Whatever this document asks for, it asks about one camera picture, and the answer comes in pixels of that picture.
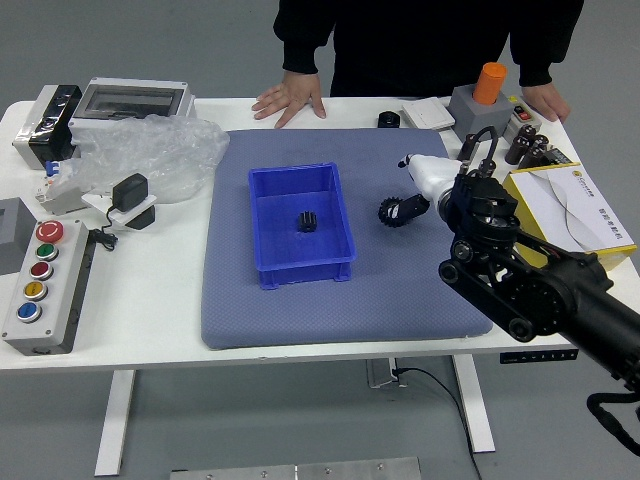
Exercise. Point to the person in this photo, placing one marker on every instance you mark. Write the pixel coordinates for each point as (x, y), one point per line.
(425, 45)

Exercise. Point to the small black round part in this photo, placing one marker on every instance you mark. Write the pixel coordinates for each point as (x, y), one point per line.
(388, 119)

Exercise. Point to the clear plastic bag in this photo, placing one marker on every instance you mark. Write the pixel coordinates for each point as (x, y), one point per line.
(145, 150)

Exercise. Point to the orange cylinder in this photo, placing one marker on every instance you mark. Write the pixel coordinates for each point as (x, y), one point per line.
(490, 82)

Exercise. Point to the white table leg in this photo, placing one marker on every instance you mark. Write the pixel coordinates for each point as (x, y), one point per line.
(114, 425)
(475, 410)

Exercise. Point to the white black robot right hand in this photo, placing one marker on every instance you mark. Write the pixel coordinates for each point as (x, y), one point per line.
(430, 172)

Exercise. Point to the white blue circuit breaker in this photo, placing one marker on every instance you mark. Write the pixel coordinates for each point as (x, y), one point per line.
(55, 192)

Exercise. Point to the white distribution box clear lid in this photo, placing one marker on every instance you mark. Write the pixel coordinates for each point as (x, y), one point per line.
(130, 100)

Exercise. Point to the grey red-button switch box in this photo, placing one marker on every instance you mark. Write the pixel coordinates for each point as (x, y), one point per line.
(523, 116)

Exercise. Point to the grey block holder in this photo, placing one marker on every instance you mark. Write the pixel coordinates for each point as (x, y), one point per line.
(475, 117)

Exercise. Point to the grey five-button control box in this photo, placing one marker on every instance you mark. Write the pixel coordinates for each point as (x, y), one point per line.
(55, 295)

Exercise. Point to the grey black junction box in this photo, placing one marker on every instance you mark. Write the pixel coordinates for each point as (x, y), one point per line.
(45, 125)

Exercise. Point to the grey metal plate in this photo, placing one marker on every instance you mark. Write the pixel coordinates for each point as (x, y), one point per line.
(295, 471)

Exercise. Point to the blue-grey mat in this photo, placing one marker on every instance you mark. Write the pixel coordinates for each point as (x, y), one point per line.
(350, 315)

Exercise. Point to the small black labelled component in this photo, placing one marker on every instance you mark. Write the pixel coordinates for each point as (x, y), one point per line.
(559, 156)

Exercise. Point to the black table control panel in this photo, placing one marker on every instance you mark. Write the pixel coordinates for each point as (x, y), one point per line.
(537, 357)

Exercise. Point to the person's right forearm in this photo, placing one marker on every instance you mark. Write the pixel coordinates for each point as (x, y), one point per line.
(302, 45)

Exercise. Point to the grey square box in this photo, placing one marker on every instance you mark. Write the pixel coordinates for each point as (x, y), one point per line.
(12, 235)

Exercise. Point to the blue plastic box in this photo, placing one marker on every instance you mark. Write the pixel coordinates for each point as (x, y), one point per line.
(280, 235)

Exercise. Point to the small black gear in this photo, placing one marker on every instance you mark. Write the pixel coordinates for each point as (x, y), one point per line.
(309, 222)

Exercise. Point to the grey under-table box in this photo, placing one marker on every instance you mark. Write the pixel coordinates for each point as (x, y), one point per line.
(380, 374)

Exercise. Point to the big black gear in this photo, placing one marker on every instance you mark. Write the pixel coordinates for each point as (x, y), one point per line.
(386, 212)

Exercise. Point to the person's left hand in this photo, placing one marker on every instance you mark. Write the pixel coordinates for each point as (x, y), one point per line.
(550, 100)

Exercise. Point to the white wall switch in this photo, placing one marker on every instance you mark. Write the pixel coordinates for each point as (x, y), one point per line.
(427, 114)

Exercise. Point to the yellow white carton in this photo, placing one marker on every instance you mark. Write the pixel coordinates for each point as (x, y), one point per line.
(575, 210)

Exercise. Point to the person's left forearm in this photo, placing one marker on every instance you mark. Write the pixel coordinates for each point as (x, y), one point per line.
(542, 45)

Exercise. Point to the black power adapter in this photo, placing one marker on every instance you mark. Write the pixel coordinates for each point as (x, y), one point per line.
(129, 191)

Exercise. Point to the dark cylindrical capacitor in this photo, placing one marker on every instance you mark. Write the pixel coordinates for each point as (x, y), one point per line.
(519, 145)
(466, 147)
(534, 152)

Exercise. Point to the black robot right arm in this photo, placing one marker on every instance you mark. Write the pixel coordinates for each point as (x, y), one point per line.
(540, 295)

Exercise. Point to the person's right hand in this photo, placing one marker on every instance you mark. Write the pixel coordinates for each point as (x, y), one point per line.
(295, 95)

